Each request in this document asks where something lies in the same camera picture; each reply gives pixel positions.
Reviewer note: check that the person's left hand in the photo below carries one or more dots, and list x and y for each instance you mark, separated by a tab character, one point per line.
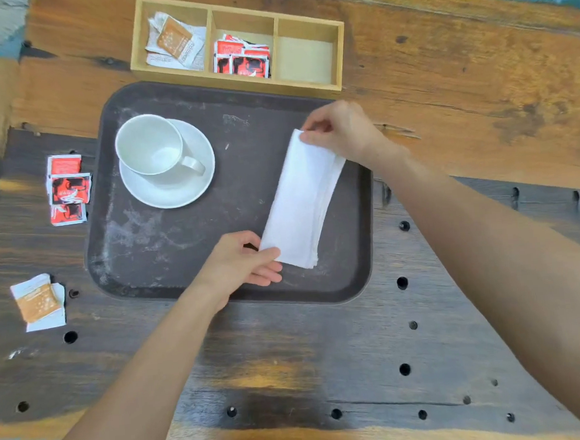
229	268

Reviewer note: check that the person's right hand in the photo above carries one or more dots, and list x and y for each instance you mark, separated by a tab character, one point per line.
348	129

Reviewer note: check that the person's right thumb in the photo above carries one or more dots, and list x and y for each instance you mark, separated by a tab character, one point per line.
316	138

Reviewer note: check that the person's left fingers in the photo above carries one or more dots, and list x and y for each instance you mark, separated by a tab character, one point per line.
265	256

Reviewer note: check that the white napkin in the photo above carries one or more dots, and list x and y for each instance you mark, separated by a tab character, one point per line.
301	196

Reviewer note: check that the person's left forearm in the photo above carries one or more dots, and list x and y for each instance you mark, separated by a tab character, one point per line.
143	386

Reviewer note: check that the person's right forearm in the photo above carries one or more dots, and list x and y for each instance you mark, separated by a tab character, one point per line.
501	272

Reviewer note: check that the wooden three-compartment organizer box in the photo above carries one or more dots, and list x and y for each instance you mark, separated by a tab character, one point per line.
308	62

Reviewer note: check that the dark brown serving tray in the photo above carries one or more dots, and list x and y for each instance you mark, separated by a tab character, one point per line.
228	182

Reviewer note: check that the white ceramic saucer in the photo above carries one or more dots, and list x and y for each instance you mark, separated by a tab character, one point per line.
195	179

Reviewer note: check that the pile of red sachets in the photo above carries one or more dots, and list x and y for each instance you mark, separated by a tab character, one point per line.
241	57

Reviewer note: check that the white printed sachet packet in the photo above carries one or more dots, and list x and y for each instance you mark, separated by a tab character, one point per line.
59	320
194	55
29	282

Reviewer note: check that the white ceramic cup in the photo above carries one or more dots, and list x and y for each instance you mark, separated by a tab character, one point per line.
148	145

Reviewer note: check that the orange sachet packet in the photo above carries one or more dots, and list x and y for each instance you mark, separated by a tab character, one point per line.
38	303
173	37

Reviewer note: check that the red black sachet packet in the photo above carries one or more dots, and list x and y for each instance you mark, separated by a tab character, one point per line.
70	189
65	165
67	214

